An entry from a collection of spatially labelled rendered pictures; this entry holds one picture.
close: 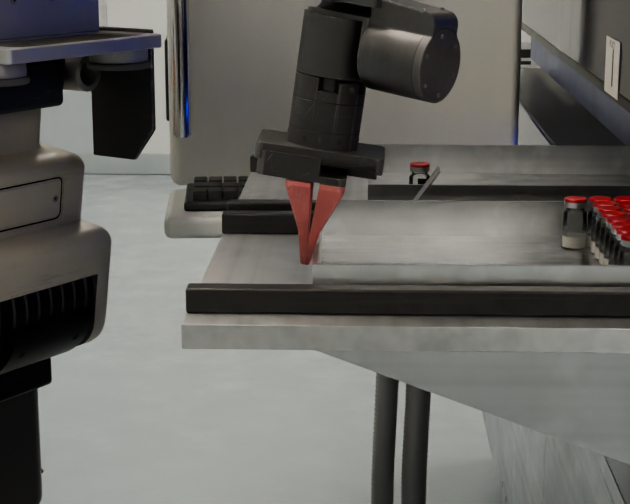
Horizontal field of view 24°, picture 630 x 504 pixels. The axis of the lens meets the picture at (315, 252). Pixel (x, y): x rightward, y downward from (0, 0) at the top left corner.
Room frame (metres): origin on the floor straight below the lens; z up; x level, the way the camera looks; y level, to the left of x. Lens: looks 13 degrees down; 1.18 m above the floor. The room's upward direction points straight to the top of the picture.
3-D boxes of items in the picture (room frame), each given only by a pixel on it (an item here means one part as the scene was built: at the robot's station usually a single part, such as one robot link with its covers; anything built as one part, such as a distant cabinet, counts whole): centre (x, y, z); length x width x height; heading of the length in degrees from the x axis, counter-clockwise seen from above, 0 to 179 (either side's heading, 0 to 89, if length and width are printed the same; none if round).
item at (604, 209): (1.22, -0.26, 0.91); 0.18 x 0.02 x 0.05; 179
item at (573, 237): (1.30, -0.24, 0.91); 0.02 x 0.02 x 0.05
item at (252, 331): (1.39, -0.15, 0.87); 0.70 x 0.48 x 0.02; 178
